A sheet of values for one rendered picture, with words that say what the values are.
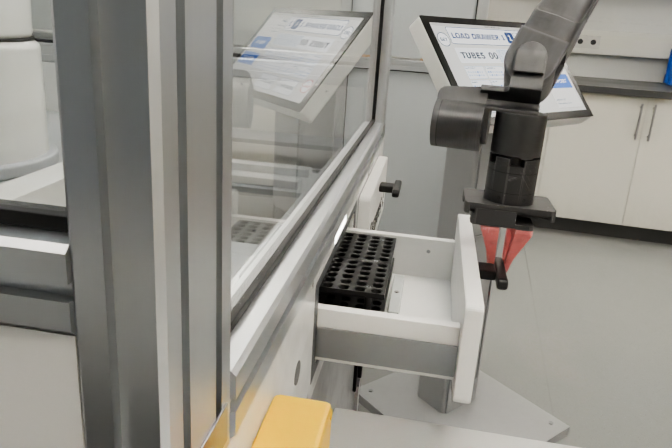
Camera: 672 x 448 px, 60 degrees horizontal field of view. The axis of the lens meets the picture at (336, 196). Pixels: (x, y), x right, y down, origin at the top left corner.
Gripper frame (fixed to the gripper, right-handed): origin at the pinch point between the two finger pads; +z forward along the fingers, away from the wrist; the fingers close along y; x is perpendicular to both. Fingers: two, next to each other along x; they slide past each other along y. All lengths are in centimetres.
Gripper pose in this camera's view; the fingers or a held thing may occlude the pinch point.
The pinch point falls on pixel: (496, 270)
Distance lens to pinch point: 75.2
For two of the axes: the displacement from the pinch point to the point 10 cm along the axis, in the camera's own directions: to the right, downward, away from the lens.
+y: -9.8, -1.2, 1.4
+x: -1.7, 2.6, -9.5
